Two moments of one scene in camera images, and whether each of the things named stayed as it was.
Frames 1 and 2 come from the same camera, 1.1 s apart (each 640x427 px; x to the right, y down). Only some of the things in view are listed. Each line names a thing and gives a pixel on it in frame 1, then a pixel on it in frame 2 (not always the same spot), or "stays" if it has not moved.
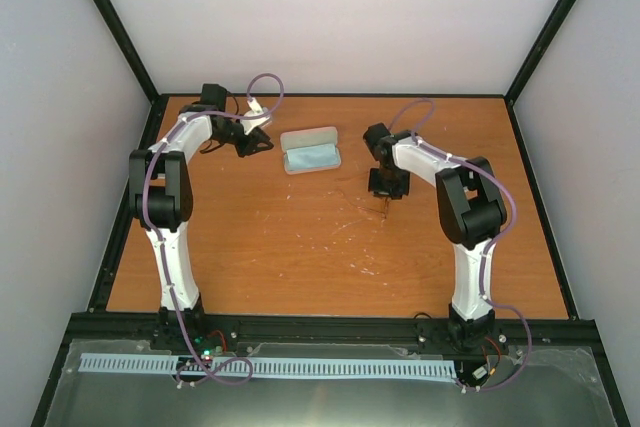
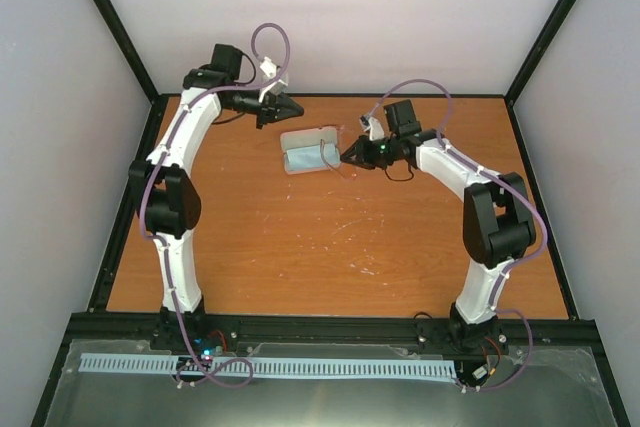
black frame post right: [555, 21] stays
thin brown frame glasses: [385, 209] → [331, 157]
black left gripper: [246, 148] → [274, 108]
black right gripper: [403, 189] → [362, 158]
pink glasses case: [310, 150] stays
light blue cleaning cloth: [319, 156] stays
